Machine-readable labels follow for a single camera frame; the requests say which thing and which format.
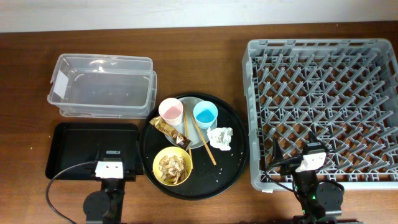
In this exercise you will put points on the food scraps with rice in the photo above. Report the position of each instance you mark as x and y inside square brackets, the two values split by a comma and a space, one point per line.
[173, 169]

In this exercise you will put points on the pink plastic cup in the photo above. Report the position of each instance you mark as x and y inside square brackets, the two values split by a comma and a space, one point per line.
[171, 111]

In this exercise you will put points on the blue plastic cup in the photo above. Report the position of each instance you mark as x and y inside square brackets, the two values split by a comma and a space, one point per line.
[205, 114]

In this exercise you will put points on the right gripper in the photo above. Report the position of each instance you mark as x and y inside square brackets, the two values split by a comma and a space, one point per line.
[291, 165]

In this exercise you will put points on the clear plastic bin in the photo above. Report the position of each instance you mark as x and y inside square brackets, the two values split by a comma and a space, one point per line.
[103, 86]

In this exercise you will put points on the wooden chopstick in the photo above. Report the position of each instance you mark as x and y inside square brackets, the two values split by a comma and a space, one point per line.
[201, 136]
[187, 132]

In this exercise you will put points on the brown snack wrapper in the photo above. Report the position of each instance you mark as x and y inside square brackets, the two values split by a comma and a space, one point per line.
[179, 139]

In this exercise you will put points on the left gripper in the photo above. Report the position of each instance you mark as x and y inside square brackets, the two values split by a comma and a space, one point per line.
[130, 176]

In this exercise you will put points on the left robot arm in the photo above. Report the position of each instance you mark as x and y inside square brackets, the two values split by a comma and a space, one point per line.
[106, 204]

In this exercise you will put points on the grey dishwasher rack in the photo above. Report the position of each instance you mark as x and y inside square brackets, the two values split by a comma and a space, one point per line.
[342, 90]

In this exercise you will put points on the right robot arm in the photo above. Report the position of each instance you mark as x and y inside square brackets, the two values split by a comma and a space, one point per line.
[320, 200]

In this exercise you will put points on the black rectangular tray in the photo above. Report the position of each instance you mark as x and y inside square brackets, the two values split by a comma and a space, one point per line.
[76, 143]

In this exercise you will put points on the yellow bowl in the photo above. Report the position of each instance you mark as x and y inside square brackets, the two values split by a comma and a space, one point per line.
[171, 151]

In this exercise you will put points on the white napkin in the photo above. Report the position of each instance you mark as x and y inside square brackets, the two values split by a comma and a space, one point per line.
[220, 138]

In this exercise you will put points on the grey round plate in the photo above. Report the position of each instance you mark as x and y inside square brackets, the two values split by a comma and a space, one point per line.
[190, 102]

